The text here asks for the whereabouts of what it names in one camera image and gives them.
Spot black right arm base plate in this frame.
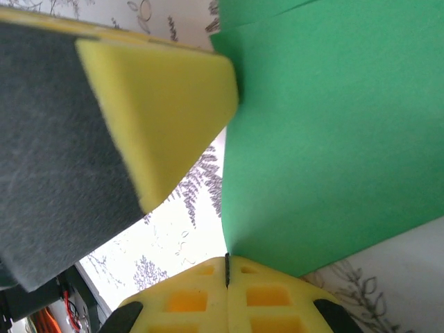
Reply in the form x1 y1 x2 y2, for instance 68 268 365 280
0 266 105 333

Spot floral table cover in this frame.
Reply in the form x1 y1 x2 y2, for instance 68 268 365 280
31 0 444 333

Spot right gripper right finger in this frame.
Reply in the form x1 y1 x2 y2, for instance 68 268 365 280
228 255 364 333

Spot green paper sheet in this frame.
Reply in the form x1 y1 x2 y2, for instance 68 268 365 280
209 0 444 278

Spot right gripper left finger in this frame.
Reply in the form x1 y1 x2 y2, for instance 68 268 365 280
100 255 229 333

